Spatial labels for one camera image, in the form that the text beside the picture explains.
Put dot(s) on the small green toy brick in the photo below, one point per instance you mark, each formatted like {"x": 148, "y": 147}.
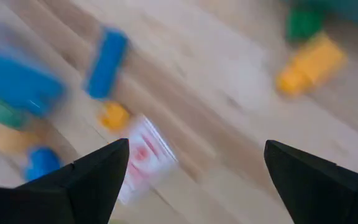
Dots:
{"x": 303, "y": 25}

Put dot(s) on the small yellow toy block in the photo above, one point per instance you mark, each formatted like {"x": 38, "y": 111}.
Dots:
{"x": 309, "y": 65}

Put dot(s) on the blue transparent toy brick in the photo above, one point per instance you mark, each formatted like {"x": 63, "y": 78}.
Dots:
{"x": 107, "y": 62}

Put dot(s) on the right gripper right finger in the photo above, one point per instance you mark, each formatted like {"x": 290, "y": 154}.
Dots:
{"x": 322, "y": 196}

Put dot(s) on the square blue toy block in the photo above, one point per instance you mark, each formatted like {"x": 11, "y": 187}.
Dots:
{"x": 17, "y": 84}

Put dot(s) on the small orange toy brick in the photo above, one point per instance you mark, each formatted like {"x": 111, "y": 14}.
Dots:
{"x": 113, "y": 116}

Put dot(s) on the playing card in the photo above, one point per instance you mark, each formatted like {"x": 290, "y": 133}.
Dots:
{"x": 148, "y": 158}

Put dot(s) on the orange two-stud toy block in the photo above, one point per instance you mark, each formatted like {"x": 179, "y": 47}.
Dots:
{"x": 8, "y": 140}

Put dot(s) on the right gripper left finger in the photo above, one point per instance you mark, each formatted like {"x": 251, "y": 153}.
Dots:
{"x": 73, "y": 199}

